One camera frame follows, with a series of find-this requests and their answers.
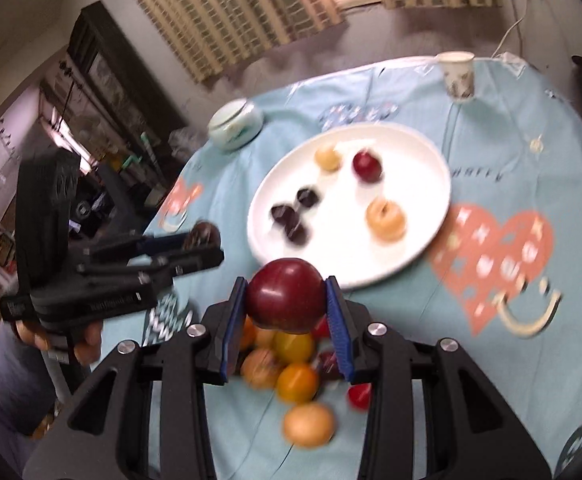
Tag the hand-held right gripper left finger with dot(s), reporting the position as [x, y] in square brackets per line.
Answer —
[234, 330]

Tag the printed paper cup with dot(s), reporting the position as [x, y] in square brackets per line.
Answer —
[458, 75]

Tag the tan fruit with hole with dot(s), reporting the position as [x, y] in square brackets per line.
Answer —
[386, 222]

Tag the person's left forearm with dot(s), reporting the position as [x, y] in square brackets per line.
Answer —
[1, 385]

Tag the pale yellow fruit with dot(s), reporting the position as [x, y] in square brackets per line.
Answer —
[328, 157]

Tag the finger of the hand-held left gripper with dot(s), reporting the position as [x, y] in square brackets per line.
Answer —
[163, 244]
[191, 260]

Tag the tan round fruit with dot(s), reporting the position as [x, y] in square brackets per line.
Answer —
[309, 425]

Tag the clear plastic bag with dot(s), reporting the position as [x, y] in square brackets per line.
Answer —
[186, 139]

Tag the red cherry tomato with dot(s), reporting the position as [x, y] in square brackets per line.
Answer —
[358, 395]

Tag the blue printed tablecloth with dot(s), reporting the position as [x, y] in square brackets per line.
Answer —
[496, 135]

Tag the dark red tomato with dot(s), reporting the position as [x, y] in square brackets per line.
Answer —
[285, 295]

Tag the white plate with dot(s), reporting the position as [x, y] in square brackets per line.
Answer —
[416, 185]

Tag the beige striped fruit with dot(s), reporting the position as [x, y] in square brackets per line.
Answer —
[261, 367]

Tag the brown textured fruit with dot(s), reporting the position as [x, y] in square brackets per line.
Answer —
[202, 234]

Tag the pale green lidded ceramic jar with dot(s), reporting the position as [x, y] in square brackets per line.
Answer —
[236, 125]

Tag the dark wooden cabinet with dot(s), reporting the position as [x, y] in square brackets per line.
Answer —
[116, 75]

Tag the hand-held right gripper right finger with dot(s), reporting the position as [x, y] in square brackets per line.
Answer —
[338, 330]

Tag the orange yellow tomato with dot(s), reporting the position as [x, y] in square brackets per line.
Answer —
[297, 382]

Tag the person's left hand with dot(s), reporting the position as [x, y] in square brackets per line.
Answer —
[88, 345]

